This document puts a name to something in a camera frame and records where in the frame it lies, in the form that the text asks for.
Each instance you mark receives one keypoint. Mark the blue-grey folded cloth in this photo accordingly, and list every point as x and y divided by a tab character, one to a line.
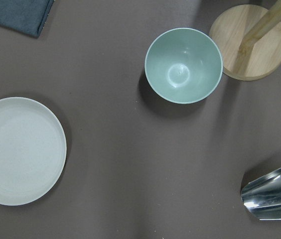
25	16

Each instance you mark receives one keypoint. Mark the shiny metal scoop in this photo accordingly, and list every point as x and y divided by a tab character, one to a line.
262	197

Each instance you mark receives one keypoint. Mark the white round plate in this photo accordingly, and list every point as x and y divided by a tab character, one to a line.
32	150

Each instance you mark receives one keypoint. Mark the wooden cup tree stand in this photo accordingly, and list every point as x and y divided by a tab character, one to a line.
249	39

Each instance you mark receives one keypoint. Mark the mint green bowl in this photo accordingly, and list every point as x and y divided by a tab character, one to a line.
183	65

